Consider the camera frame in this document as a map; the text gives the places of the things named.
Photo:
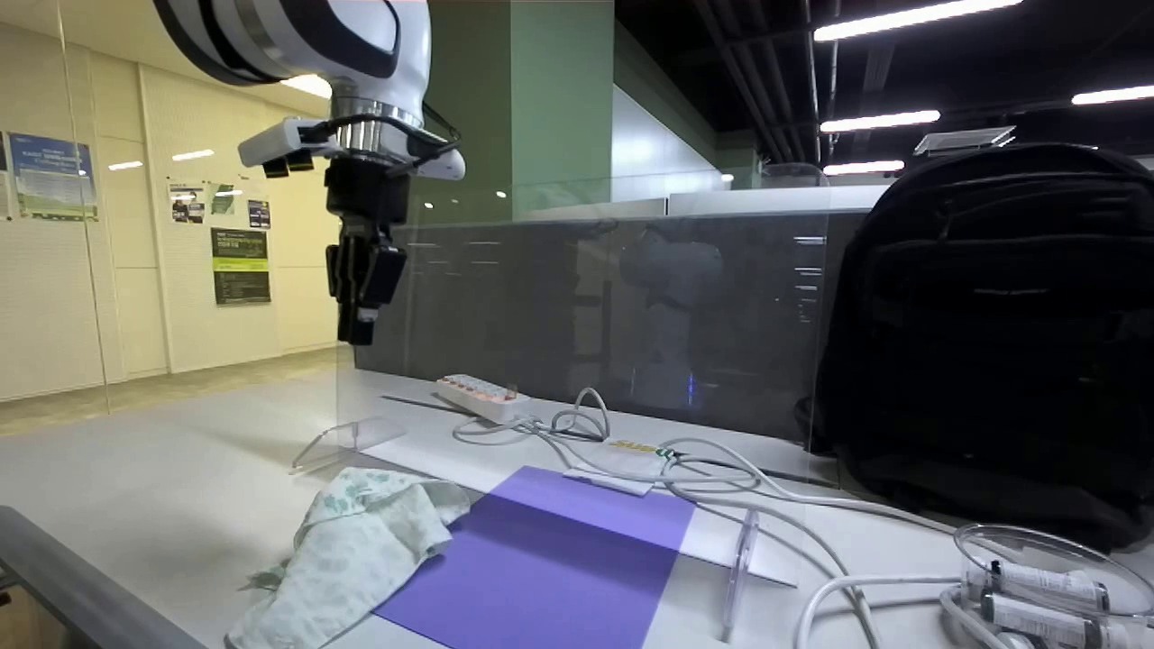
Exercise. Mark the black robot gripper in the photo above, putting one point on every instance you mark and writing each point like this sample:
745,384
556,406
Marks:
365,194

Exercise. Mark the white patterned cloth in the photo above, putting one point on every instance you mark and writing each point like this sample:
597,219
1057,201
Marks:
346,558

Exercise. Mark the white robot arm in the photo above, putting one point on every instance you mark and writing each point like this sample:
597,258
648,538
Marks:
299,43

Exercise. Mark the square ceiling light panel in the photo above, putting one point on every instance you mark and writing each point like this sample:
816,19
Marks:
311,88

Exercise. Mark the tinted glass panel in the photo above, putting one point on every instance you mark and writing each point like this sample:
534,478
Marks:
650,311

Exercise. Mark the clear acrylic stand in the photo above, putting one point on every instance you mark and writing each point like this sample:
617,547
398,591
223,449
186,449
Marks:
344,438
745,576

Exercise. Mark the white power strip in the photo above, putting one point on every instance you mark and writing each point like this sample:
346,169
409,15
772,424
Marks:
484,400

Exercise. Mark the green pillar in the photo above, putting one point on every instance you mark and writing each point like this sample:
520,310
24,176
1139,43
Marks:
541,110

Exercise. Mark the purple paper sheet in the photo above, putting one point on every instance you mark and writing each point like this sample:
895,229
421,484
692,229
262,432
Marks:
552,570

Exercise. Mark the ceiling tube light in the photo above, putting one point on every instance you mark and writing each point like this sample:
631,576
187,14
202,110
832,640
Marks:
880,122
863,169
913,15
1113,97

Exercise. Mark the black backpack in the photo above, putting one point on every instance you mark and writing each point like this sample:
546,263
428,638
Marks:
996,336

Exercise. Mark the white charger plug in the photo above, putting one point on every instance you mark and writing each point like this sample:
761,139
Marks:
1031,622
1046,581

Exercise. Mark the green and black wall poster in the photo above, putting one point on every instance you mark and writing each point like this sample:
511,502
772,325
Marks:
240,264

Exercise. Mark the small wall photo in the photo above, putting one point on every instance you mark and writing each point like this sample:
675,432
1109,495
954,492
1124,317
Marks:
223,201
257,213
186,203

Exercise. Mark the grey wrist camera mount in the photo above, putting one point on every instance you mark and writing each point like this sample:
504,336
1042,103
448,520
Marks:
361,141

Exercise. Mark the blue wall poster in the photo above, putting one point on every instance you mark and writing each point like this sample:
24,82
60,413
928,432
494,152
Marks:
52,178

